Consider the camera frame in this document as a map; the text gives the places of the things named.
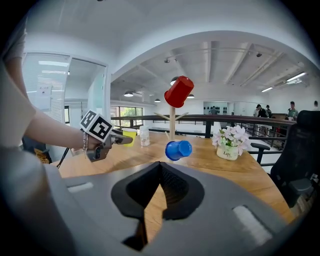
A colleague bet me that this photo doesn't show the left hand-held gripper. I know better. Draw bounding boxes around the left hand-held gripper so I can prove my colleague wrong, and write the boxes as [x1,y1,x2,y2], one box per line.
[79,109,134,164]

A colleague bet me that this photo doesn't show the clear plastic cup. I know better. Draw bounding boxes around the clear plastic cup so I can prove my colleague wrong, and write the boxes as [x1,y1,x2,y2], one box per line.
[139,125,151,147]

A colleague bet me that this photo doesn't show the window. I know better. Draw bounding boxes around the window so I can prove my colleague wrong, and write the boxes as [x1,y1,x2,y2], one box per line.
[111,106,144,128]

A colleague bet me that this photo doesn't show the yellow plastic cup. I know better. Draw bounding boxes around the yellow plastic cup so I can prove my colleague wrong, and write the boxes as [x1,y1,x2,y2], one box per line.
[121,127,138,148]

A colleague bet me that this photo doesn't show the blue plastic cup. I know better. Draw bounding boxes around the blue plastic cup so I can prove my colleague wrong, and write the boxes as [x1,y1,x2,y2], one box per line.
[164,140,193,162]

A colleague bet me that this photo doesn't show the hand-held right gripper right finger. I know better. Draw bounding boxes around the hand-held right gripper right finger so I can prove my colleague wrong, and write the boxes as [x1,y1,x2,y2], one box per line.
[144,161,289,256]

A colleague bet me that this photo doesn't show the wood-topped black railing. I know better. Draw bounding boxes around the wood-topped black railing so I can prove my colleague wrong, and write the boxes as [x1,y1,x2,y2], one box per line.
[110,114,298,167]

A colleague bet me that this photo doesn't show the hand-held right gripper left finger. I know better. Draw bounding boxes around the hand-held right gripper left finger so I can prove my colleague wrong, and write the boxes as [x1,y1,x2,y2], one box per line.
[44,161,162,256]

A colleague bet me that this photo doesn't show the red plastic cup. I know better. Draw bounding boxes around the red plastic cup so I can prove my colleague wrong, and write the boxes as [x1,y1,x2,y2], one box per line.
[164,75,195,109]

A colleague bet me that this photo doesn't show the person's left forearm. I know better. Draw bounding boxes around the person's left forearm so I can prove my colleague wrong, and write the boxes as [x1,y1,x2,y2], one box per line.
[24,104,101,151]

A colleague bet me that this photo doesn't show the yellow cloth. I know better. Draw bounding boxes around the yellow cloth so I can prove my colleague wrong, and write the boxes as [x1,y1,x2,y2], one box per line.
[33,148,50,164]

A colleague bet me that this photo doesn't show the wooden cup tree stand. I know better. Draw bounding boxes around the wooden cup tree stand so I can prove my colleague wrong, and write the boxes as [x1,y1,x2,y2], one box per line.
[153,104,190,165]

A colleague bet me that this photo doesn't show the person's white printed shirt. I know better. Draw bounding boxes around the person's white printed shirt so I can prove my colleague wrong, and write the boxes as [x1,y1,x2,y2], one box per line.
[0,22,37,151]

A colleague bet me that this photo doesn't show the glass partition door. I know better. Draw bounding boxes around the glass partition door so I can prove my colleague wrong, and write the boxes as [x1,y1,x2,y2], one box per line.
[65,56,109,121]

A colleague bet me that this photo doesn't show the black mesh office chair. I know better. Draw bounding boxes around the black mesh office chair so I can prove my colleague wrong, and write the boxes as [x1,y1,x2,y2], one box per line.
[250,109,320,208]

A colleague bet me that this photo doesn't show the pink flowers in white pot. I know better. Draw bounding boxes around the pink flowers in white pot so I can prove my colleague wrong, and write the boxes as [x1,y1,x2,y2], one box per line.
[211,124,250,161]

